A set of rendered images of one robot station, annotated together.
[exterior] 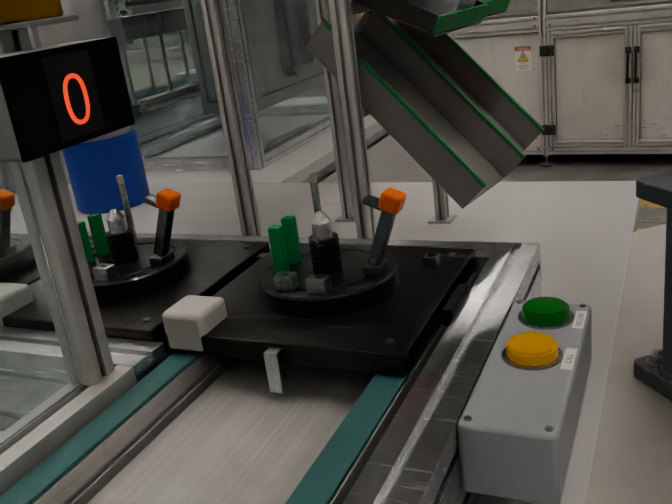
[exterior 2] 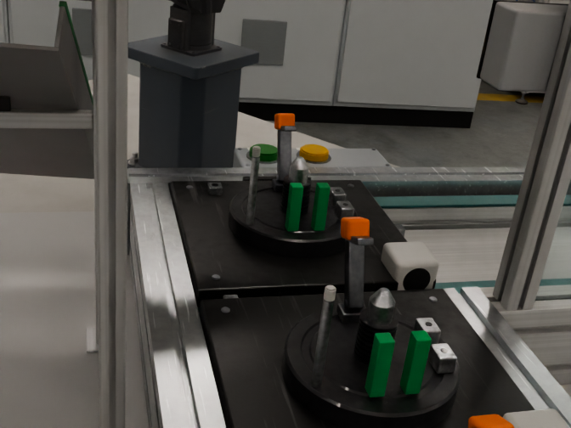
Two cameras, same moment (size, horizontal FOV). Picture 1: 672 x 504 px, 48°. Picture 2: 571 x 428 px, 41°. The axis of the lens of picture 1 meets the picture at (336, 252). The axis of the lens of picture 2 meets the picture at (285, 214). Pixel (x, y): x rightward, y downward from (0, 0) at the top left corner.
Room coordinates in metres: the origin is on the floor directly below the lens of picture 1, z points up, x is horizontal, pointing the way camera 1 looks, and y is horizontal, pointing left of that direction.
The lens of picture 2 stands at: (1.20, 0.55, 1.35)
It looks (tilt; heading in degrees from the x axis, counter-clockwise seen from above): 26 degrees down; 227
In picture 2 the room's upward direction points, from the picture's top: 6 degrees clockwise
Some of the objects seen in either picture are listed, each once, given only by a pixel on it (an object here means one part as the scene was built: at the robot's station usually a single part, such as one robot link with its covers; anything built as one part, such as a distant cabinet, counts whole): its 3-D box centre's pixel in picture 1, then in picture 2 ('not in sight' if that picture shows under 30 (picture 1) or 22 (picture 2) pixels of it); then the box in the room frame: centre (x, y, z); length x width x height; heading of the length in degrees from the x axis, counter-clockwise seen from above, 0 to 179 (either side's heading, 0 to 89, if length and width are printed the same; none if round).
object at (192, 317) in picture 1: (196, 323); (408, 268); (0.65, 0.14, 0.97); 0.05 x 0.05 x 0.04; 64
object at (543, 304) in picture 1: (545, 315); (263, 155); (0.59, -0.18, 0.96); 0.04 x 0.04 x 0.02
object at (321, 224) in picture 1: (321, 224); (299, 168); (0.70, 0.01, 1.04); 0.02 x 0.02 x 0.03
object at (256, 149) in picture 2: (317, 211); (253, 186); (0.76, 0.01, 1.03); 0.01 x 0.01 x 0.08
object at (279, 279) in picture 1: (286, 281); (344, 211); (0.66, 0.05, 1.00); 0.02 x 0.01 x 0.02; 64
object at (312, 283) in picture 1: (318, 283); (336, 196); (0.65, 0.02, 1.00); 0.02 x 0.01 x 0.02; 64
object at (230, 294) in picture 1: (331, 295); (291, 233); (0.70, 0.01, 0.96); 0.24 x 0.24 x 0.02; 64
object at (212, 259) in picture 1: (120, 241); (376, 331); (0.81, 0.24, 1.01); 0.24 x 0.24 x 0.13; 64
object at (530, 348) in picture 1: (532, 353); (313, 155); (0.53, -0.15, 0.96); 0.04 x 0.04 x 0.02
